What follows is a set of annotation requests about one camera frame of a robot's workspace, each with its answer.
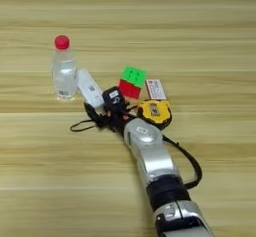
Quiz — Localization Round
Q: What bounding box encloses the clear bottle with red cap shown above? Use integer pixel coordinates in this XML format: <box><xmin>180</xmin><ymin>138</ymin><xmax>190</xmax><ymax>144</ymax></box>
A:
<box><xmin>50</xmin><ymin>34</ymin><xmax>80</xmax><ymax>102</ymax></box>

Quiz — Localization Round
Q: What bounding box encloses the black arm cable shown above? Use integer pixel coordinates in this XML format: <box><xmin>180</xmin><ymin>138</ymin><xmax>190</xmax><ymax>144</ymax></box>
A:
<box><xmin>161</xmin><ymin>134</ymin><xmax>204</xmax><ymax>191</ymax></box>

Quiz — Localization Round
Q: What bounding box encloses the black box with white label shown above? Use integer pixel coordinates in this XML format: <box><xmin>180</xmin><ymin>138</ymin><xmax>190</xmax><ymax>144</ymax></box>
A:
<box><xmin>101</xmin><ymin>85</ymin><xmax>127</xmax><ymax>113</ymax></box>

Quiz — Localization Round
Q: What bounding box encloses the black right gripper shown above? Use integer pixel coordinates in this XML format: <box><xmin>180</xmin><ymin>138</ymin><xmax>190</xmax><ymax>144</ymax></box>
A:
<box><xmin>83</xmin><ymin>101</ymin><xmax>138</xmax><ymax>136</ymax></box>

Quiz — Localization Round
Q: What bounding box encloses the small red and white box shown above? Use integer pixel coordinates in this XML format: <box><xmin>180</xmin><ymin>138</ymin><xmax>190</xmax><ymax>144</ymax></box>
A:
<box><xmin>145</xmin><ymin>78</ymin><xmax>168</xmax><ymax>102</ymax></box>

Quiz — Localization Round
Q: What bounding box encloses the yellow tape measure with strap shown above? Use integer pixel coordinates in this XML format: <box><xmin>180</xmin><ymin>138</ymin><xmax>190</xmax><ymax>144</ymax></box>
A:
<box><xmin>69</xmin><ymin>98</ymin><xmax>174</xmax><ymax>133</ymax></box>

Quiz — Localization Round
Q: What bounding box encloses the red and green puzzle cube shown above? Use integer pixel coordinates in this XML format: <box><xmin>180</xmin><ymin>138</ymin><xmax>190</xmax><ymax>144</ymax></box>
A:
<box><xmin>117</xmin><ymin>65</ymin><xmax>149</xmax><ymax>101</ymax></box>

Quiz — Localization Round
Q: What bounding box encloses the white remote with QR code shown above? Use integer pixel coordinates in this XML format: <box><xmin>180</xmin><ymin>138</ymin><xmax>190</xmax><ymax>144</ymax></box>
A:
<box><xmin>76</xmin><ymin>68</ymin><xmax>105</xmax><ymax>110</ymax></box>

